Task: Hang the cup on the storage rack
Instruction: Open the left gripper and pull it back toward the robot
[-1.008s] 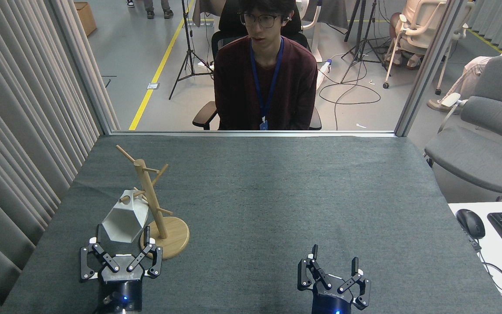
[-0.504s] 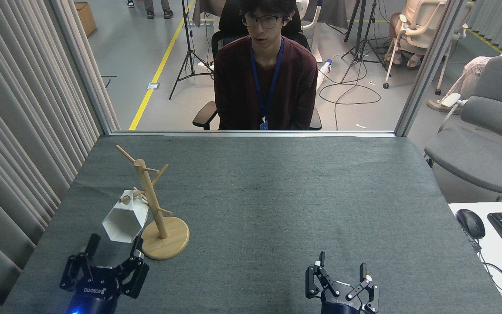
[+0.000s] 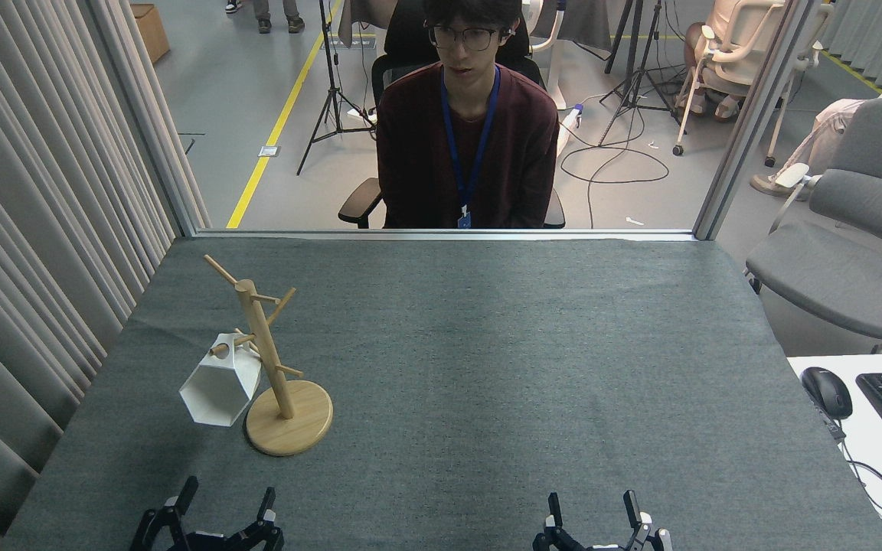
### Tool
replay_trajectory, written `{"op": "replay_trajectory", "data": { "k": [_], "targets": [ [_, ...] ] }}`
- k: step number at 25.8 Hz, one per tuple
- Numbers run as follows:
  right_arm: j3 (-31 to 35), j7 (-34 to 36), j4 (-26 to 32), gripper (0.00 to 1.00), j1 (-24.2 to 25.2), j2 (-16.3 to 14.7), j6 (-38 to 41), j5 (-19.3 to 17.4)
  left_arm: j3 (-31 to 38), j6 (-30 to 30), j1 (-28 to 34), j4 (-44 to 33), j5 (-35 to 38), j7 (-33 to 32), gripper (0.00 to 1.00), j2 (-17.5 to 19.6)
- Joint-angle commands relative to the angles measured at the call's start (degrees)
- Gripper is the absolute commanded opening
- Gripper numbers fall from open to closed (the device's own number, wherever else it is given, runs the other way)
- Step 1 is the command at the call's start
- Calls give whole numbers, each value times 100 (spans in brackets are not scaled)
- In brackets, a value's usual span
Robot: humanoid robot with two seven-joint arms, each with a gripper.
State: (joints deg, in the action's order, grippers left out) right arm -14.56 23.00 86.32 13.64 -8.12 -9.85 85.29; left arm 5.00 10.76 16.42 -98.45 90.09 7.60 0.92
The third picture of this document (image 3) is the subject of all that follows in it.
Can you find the reclining person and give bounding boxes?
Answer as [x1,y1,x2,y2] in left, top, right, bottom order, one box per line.
[750,78,882,198]

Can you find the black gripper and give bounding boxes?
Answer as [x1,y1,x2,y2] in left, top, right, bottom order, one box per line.
[129,475,286,551]
[532,490,673,551]

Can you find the black tripod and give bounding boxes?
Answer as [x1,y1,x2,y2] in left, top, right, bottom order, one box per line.
[296,0,374,177]
[598,0,687,148]

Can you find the white desk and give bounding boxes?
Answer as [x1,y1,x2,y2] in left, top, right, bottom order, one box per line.
[787,352,882,551]

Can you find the black desk cable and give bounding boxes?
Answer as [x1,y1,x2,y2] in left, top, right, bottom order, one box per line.
[812,406,882,551]

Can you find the blue lanyard with badge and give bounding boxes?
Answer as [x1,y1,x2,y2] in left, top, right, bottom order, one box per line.
[441,65,501,230]

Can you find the silver frame post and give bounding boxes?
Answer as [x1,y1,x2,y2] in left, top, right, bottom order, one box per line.
[692,0,832,241]
[85,0,212,238]

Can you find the black computer mouse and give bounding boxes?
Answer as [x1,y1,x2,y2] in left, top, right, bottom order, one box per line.
[801,367,854,420]

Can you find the wooden cup rack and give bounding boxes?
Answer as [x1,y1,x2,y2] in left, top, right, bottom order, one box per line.
[204,255,333,457]

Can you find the seated person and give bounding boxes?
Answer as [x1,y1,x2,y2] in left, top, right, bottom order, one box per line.
[682,0,763,123]

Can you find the dark grey table cloth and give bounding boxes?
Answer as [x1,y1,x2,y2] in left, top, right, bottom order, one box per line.
[1,236,882,551]

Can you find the standing person's legs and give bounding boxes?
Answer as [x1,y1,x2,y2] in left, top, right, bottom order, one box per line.
[224,0,306,34]

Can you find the white stand on wheels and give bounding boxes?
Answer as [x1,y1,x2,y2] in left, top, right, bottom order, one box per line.
[521,0,587,165]

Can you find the black office chair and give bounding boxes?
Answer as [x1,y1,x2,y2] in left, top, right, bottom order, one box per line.
[338,0,567,230]

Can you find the black floor cable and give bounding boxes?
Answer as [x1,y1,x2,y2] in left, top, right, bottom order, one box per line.
[560,92,671,229]

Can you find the black-rimmed glasses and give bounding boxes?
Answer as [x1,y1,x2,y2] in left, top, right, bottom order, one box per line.
[426,25,517,53]

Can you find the grey padded chair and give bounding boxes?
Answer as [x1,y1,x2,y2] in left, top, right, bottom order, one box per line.
[744,98,882,354]

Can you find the cardboard box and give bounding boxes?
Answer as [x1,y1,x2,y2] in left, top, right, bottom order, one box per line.
[131,3,172,65]

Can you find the white hexagonal cup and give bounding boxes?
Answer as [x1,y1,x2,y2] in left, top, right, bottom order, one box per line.
[178,332,263,428]

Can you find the white office chair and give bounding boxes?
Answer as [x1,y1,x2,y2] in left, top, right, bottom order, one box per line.
[672,0,832,168]

